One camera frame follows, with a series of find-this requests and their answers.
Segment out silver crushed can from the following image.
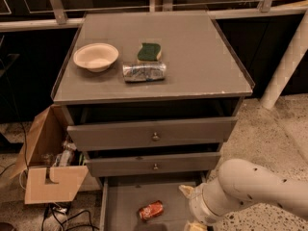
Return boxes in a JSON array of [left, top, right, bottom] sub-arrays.
[[122, 62, 167, 82]]

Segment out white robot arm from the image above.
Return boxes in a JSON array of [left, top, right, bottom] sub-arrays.
[[179, 159, 308, 231]]

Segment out green yellow sponge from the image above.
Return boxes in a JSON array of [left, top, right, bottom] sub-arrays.
[[137, 42, 162, 62]]

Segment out grey bottom drawer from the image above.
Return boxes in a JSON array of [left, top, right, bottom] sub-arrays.
[[99, 172, 205, 231]]

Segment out red coke can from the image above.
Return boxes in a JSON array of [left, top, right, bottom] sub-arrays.
[[139, 200, 164, 221]]

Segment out black floor cables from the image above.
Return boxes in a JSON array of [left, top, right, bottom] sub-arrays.
[[39, 202, 100, 231]]

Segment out white paper bowl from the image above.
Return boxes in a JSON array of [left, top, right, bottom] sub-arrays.
[[73, 43, 119, 72]]

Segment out grey drawer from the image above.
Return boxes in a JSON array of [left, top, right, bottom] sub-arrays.
[[67, 116, 237, 151], [99, 172, 205, 231], [86, 152, 220, 177]]

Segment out grey drawer cabinet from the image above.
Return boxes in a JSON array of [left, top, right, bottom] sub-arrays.
[[50, 10, 256, 178]]

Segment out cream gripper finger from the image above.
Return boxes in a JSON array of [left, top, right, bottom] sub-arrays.
[[184, 221, 208, 231], [179, 185, 194, 198]]

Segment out metal window railing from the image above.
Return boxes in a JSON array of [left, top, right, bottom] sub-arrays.
[[0, 0, 308, 32]]

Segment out grey top drawer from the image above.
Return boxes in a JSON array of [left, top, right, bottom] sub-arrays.
[[67, 116, 237, 151]]

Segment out brown cardboard box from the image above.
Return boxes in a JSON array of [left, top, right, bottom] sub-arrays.
[[11, 105, 100, 204]]

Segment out grey middle drawer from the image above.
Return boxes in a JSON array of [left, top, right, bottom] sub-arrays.
[[86, 152, 220, 177]]

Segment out plastic bottles in box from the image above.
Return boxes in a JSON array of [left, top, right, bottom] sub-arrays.
[[41, 141, 77, 167]]

